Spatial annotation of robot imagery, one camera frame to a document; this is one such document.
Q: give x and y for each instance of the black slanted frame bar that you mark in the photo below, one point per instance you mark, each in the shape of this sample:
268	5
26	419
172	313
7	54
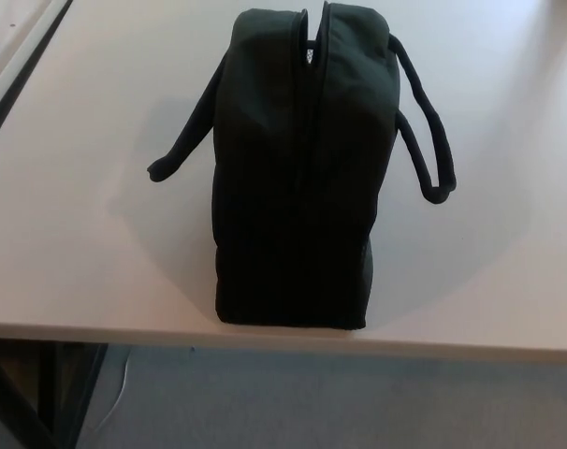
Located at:
12	402

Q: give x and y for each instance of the white desk with rounded edge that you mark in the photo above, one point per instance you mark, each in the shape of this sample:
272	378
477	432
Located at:
12	42

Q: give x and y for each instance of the black desk leg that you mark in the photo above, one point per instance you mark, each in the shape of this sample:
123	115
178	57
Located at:
70	383

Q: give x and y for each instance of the black fabric lunch bag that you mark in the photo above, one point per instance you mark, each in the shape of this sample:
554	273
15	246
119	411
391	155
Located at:
283	196

